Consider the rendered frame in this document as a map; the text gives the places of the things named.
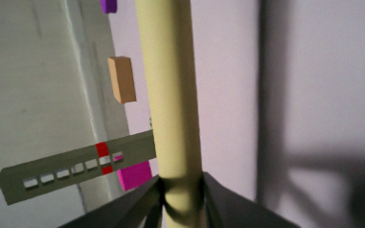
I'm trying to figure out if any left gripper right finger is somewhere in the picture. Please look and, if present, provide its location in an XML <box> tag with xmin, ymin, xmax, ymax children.
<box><xmin>202</xmin><ymin>171</ymin><xmax>302</xmax><ymax>228</ymax></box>

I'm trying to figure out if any tan rectangular block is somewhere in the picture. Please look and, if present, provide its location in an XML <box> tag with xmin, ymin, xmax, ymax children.
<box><xmin>109</xmin><ymin>56</ymin><xmax>137</xmax><ymax>103</ymax></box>

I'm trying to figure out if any magenta cube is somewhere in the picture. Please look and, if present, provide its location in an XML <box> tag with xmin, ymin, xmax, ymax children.
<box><xmin>119</xmin><ymin>160</ymin><xmax>153</xmax><ymax>191</ymax></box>

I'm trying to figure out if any purple short cylinder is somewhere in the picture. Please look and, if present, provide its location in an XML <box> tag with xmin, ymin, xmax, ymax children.
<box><xmin>102</xmin><ymin>0</ymin><xmax>118</xmax><ymax>13</ymax></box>

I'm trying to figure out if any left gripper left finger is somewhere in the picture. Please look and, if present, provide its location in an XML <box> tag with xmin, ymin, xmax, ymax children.
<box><xmin>58</xmin><ymin>174</ymin><xmax>164</xmax><ymax>228</ymax></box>

